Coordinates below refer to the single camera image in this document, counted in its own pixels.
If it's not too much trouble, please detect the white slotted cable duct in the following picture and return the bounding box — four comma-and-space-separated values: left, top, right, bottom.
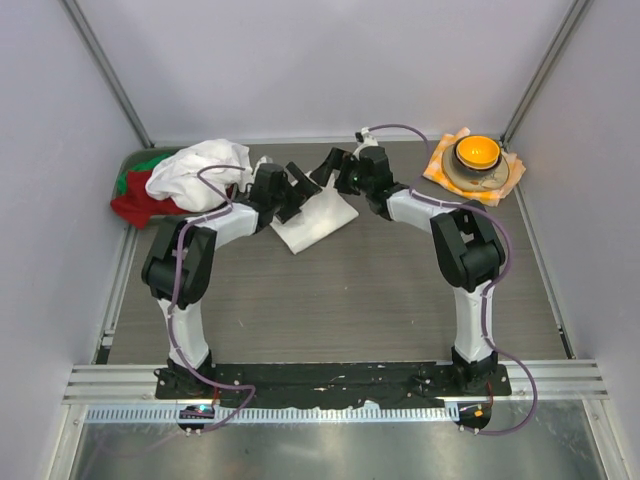
85, 403, 459, 426

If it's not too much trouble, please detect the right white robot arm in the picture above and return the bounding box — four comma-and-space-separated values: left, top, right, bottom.
310, 146, 506, 395

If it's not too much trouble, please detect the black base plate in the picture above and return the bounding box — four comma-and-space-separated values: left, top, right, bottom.
154, 362, 512, 410

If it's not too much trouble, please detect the red t-shirt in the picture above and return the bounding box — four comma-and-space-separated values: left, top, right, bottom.
109, 169, 236, 230

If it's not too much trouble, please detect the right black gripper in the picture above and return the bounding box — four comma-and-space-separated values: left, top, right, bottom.
310, 148, 373, 196

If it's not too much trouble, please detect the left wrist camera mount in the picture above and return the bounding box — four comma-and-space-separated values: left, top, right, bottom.
253, 155, 273, 173

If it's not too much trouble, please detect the dark ceramic bowl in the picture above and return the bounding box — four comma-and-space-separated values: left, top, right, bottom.
452, 142, 503, 174

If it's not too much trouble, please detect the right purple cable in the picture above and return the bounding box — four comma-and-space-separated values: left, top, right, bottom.
359, 122, 540, 435

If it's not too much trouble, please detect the white t-shirt with robot print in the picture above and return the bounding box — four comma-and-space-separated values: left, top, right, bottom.
270, 174, 359, 255

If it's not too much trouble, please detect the yellow checkered cloth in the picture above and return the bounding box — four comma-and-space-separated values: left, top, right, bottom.
423, 128, 526, 207

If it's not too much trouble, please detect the orange bowl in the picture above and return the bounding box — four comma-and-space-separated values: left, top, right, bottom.
455, 134, 500, 168

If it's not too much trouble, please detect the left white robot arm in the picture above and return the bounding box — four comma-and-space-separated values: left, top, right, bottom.
141, 162, 330, 399

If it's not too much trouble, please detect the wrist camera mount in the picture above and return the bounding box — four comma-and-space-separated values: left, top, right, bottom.
353, 127, 378, 158
253, 155, 273, 173

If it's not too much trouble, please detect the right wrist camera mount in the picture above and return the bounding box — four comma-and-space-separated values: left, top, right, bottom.
353, 127, 378, 158

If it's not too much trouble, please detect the green t-shirt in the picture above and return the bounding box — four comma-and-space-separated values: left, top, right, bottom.
115, 153, 170, 196

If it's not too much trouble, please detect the aluminium rail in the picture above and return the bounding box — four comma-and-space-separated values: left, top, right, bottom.
62, 360, 609, 405

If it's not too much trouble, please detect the beige ceramic plate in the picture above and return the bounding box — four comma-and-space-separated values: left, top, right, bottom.
441, 145, 510, 192

